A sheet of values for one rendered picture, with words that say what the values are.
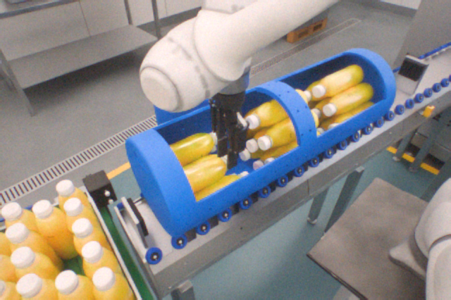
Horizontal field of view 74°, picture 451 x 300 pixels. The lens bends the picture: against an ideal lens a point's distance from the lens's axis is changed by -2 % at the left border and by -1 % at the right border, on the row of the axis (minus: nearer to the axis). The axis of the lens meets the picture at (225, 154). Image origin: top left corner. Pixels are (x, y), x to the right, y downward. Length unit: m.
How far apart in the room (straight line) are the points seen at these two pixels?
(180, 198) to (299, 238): 1.42
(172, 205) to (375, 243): 0.51
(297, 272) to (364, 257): 1.11
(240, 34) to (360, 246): 0.61
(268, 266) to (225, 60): 1.59
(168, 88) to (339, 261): 0.58
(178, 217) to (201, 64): 0.39
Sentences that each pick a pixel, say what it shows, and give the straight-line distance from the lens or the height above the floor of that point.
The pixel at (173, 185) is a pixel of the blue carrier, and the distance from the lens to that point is 0.67.
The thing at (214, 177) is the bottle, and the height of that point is 1.12.
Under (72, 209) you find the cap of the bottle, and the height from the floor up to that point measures 1.10.
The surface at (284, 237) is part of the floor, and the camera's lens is 2.00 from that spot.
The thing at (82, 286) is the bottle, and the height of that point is 1.07.
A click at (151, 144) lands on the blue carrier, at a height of 1.23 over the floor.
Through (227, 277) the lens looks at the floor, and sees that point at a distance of 1.85.
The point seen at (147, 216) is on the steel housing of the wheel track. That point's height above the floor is 0.93.
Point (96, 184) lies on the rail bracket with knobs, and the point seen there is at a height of 1.00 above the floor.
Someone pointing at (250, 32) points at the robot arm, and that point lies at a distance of 0.40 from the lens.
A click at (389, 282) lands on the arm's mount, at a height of 1.02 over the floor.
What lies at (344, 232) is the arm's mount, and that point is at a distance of 0.86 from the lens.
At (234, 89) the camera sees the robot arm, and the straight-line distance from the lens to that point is 0.63.
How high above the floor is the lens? 1.69
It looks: 44 degrees down
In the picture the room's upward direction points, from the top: straight up
